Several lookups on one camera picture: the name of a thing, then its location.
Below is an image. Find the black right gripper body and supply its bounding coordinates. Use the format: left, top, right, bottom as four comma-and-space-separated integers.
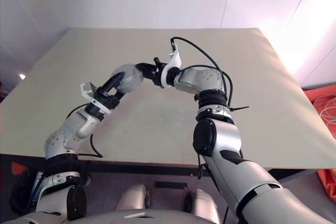
149, 56, 169, 88

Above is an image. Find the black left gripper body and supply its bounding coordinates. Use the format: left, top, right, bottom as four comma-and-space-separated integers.
93, 88, 122, 111

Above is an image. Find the silver motor stator housing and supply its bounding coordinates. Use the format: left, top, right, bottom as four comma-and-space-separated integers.
112, 63, 145, 94

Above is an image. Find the black floor strip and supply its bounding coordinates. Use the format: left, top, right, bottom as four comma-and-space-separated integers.
154, 181, 187, 189

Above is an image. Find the grey rounded robot knee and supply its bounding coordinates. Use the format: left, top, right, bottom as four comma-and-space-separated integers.
117, 184, 152, 210
185, 189, 219, 213

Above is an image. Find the red object under table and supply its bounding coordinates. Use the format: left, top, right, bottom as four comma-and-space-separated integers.
12, 162, 27, 176

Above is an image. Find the grey robot torso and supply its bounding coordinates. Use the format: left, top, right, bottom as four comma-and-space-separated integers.
78, 207, 224, 224

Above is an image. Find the red fabric sheet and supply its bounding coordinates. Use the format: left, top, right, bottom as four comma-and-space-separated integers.
304, 89, 336, 141

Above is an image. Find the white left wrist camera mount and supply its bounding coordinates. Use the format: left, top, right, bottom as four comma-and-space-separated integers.
79, 82, 111, 116

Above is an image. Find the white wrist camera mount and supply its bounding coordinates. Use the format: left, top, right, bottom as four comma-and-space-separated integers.
79, 82, 111, 116
161, 46, 183, 89

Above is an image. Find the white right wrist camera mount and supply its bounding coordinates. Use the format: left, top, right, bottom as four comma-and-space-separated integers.
161, 46, 183, 89

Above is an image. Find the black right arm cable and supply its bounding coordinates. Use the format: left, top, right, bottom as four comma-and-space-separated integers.
170, 37, 234, 106

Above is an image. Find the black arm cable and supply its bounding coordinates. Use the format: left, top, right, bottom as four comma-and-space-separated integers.
170, 37, 234, 106
65, 107, 103, 158

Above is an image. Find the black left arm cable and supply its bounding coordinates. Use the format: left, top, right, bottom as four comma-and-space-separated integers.
65, 107, 103, 158

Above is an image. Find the black table frame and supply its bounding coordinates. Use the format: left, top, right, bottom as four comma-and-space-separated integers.
78, 163, 320, 183

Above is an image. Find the black cable tie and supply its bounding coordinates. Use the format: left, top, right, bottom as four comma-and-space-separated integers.
228, 105, 250, 113

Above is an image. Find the white cord bundle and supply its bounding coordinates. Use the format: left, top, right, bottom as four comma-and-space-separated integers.
314, 94, 336, 131

